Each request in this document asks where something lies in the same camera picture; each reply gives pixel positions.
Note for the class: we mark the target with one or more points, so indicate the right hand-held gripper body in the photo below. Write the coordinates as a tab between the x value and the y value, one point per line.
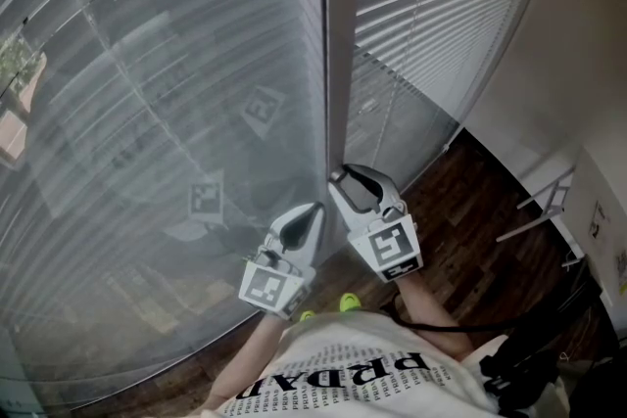
389	247

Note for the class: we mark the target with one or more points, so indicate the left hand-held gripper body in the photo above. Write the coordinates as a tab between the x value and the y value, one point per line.
267	289

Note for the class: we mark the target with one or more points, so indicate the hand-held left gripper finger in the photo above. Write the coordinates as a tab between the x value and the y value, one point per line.
317	240
276	227

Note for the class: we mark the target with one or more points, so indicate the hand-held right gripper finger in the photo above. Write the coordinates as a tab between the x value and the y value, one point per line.
392	196
349	218

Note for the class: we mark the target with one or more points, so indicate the white window blinds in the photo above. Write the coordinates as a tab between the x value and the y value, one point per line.
171	63
441	5

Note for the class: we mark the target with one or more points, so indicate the person's right forearm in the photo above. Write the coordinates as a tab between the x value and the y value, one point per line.
431	313

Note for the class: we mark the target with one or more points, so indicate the person's left forearm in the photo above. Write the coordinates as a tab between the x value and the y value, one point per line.
250	357

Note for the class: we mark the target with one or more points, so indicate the neon yellow shoe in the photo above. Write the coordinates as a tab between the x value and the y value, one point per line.
350	302
306	315

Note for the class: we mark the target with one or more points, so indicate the white printed t-shirt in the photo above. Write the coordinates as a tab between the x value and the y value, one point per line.
352	333

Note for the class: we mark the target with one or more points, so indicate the black equipment pouch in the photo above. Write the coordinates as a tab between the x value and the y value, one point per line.
519	367

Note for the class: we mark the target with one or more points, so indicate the white table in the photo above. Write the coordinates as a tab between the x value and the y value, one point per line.
588	176

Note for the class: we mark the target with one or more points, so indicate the white paper label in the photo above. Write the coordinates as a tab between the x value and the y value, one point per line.
597	218

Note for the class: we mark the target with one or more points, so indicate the small patterned sticker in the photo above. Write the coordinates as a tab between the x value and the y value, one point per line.
622	271

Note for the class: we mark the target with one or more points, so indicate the grey glass partition post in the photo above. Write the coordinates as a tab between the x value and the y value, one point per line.
340	39

